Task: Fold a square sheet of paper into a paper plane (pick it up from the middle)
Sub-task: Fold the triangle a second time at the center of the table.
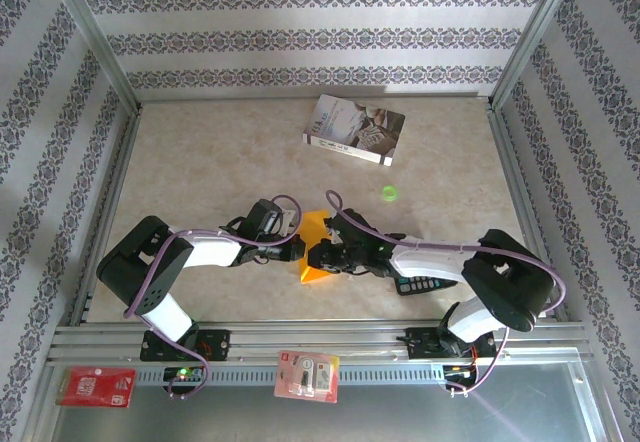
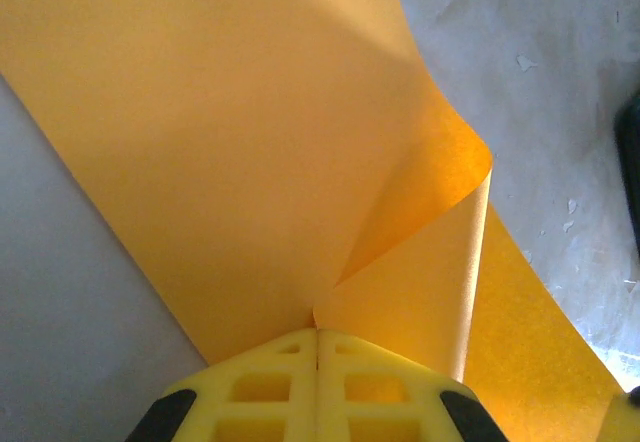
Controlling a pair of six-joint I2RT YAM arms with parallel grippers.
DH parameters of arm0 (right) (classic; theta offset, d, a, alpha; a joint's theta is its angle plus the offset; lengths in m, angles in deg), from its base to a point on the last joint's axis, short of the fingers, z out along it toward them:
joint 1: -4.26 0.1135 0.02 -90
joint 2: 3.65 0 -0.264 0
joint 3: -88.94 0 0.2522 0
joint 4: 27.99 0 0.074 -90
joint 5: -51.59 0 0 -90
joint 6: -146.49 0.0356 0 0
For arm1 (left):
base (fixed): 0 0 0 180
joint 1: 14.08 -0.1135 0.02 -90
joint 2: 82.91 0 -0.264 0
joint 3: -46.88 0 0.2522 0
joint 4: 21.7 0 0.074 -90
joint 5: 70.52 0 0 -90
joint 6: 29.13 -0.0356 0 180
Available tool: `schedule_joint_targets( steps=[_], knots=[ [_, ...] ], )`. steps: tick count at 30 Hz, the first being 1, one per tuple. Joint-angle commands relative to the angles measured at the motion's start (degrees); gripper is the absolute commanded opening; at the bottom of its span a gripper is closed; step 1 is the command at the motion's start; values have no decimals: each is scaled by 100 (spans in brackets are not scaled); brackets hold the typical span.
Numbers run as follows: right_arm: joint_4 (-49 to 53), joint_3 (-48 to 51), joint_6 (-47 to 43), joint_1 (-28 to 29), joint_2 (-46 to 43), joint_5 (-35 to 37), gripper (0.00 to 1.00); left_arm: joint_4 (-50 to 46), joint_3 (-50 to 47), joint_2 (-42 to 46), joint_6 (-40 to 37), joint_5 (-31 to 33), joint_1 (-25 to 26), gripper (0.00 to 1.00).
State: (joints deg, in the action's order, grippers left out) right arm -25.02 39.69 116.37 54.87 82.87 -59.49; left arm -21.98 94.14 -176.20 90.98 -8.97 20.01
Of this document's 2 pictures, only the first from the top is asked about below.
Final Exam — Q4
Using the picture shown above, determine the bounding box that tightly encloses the circuit board with orange wires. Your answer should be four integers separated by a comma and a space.
443, 363, 479, 382

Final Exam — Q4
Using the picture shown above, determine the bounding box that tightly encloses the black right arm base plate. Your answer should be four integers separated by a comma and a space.
404, 326, 499, 362

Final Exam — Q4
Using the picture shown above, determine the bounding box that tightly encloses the white book with photo cover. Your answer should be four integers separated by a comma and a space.
302, 93, 406, 167

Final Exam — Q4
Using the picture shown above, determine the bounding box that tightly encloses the orange paper sheet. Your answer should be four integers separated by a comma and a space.
298, 209, 335, 284

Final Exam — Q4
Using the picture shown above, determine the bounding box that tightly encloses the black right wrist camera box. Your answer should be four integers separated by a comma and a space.
324, 208, 374, 244

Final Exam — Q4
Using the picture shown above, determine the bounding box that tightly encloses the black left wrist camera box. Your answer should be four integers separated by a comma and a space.
247, 200, 287, 237

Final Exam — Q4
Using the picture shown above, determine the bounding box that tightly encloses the circuit board with green LED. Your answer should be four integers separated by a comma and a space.
163, 364, 207, 384

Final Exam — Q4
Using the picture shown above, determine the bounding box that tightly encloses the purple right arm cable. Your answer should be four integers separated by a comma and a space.
325, 190, 569, 398

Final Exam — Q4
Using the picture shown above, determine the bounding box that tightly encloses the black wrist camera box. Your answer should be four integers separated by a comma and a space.
247, 200, 287, 237
324, 208, 374, 244

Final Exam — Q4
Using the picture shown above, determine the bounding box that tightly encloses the black calculator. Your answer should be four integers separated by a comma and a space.
397, 271, 459, 296

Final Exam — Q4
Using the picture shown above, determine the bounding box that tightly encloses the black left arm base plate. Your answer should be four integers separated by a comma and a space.
139, 329, 232, 363

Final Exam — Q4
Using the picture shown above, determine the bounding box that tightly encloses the red flat package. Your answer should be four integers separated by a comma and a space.
55, 366, 137, 409

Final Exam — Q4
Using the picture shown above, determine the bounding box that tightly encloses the grey metal shelf panel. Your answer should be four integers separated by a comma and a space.
49, 361, 599, 442

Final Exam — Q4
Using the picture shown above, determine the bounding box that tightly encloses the aluminium side rail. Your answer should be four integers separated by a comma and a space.
69, 106, 144, 326
487, 101, 569, 321

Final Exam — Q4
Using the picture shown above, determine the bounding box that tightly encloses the long aluminium mounting rail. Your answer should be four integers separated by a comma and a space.
47, 319, 594, 364

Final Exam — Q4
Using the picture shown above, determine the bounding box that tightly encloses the slotted grey cable duct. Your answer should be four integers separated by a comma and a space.
134, 364, 451, 387

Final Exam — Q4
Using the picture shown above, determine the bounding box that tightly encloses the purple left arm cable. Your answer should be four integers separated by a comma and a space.
123, 194, 304, 401

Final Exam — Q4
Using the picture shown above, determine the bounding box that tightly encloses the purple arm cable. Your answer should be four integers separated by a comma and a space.
325, 190, 569, 398
123, 194, 304, 401

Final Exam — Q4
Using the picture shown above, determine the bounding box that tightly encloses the aluminium frame post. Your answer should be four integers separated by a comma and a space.
489, 0, 584, 109
42, 0, 144, 113

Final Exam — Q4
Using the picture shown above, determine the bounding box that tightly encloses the pink blister pack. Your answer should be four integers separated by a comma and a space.
273, 350, 340, 404

